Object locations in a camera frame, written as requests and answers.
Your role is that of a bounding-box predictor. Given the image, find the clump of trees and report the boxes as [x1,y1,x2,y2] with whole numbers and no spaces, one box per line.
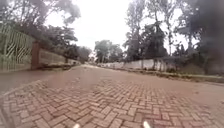
[94,39,125,64]

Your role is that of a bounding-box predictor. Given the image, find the white boundary wall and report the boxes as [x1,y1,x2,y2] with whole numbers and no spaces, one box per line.
[98,58,176,72]

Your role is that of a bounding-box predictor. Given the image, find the green metal gate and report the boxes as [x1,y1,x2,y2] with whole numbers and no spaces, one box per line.
[0,23,37,73]

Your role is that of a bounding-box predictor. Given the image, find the grey concrete driveway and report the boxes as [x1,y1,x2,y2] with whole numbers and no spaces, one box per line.
[0,68,73,96]

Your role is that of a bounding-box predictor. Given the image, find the wall with brick pillar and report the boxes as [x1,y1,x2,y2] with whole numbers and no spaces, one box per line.
[30,41,83,70]

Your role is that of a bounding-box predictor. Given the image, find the row of tall trees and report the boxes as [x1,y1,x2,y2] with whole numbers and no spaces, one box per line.
[123,0,224,76]

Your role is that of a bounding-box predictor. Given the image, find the red brick road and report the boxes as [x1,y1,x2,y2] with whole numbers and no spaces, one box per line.
[0,63,224,128]

